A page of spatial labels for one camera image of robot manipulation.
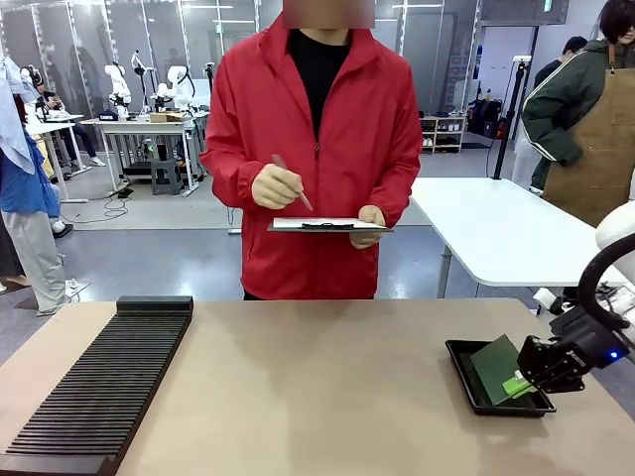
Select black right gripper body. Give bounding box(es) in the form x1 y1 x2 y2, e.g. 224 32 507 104
545 326 623 396

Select green PCB board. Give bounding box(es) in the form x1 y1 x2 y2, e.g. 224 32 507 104
469 333 523 406

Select grey clipboard with black clip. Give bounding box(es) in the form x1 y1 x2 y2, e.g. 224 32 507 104
267 216 395 234

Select red pen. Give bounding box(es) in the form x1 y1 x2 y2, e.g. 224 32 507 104
271 154 315 212

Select person's left forearm red sleeve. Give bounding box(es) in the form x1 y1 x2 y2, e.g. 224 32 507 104
376 158 423 230

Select person's right forearm red sleeve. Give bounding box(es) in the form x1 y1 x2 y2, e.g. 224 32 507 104
211 153 259 209

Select black slotted PCB rack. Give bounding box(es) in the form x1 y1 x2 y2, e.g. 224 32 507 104
0 296 194 475

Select person's left hand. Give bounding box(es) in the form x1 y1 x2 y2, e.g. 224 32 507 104
348 204 388 250

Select person's right hand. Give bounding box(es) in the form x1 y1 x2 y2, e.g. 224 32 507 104
251 162 306 210

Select black plastic tray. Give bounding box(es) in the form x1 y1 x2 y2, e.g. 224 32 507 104
444 339 558 417

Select white side table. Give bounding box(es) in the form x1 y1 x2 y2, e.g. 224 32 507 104
410 177 635 318

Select person in brown apron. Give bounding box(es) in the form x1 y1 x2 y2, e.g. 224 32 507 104
521 0 635 229

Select wooden shoe shelf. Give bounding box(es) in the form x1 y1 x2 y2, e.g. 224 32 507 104
419 114 468 155

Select black bags pile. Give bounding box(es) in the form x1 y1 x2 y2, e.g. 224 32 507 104
467 97 506 139

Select white paper sheet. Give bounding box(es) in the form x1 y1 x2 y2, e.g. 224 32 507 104
273 217 383 229

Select person in red jacket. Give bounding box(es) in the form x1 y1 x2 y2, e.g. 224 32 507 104
199 12 423 301

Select dark-haired background person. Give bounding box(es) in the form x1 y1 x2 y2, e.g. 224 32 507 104
510 35 590 190

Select black step stool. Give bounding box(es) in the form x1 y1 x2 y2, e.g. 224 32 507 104
150 158 184 196

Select large white background robot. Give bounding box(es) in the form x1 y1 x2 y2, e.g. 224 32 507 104
151 63 197 113

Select long background workbench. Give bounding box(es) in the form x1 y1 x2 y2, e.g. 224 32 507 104
78 112 210 198

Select slim white background robot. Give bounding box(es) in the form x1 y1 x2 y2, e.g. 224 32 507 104
130 49 151 116

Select small white background robot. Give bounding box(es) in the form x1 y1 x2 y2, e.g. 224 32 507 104
103 60 132 120

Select person in blue shirt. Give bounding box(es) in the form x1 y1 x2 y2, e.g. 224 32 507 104
0 54 75 317

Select white background desk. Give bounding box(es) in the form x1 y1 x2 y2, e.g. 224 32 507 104
22 113 91 204

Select seated person with headphones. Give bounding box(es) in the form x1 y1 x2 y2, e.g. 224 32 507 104
19 63 108 170

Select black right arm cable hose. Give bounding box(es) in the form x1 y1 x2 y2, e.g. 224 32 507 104
576 242 634 331

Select black pole camera stand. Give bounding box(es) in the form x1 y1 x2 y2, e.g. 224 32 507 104
490 55 533 181

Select black floor cables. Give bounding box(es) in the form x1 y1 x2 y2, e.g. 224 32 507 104
60 186 135 223

